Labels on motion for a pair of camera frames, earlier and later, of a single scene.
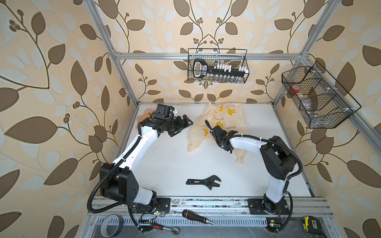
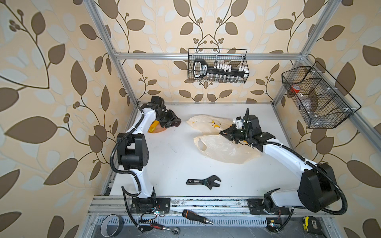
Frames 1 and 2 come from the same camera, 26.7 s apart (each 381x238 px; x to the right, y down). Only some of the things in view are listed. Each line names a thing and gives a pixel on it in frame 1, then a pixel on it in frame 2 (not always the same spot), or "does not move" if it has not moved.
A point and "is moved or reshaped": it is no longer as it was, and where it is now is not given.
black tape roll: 111,225 does not move
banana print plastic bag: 229,115 is moved or reshaped
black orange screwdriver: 188,213 does not move
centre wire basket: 218,65 does not move
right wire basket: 321,100 does not move
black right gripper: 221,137 to 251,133
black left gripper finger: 187,122 to 175,121
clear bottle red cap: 308,104 does not move
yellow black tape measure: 311,224 does not move
